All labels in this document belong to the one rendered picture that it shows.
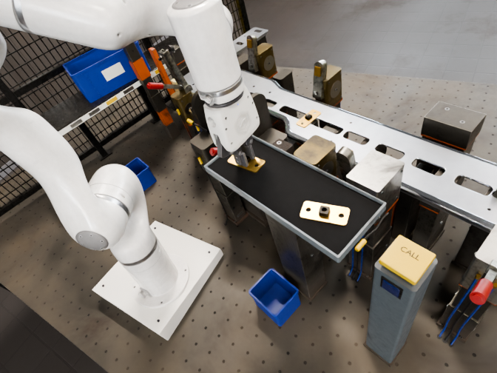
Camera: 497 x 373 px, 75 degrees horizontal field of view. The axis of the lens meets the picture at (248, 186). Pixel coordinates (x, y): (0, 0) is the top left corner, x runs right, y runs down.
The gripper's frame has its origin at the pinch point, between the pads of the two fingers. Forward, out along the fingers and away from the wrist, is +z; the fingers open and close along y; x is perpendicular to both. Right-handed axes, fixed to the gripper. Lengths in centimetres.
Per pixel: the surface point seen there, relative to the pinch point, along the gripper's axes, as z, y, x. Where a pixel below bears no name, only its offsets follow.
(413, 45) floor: 119, 262, 43
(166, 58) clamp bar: -1, 26, 53
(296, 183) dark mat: 2.5, -0.4, -13.4
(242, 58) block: 20, 63, 56
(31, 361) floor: 118, -95, 116
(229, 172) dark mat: 2.5, -4.2, 1.5
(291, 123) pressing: 18.5, 30.8, 10.0
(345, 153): 8.0, 15.7, -15.6
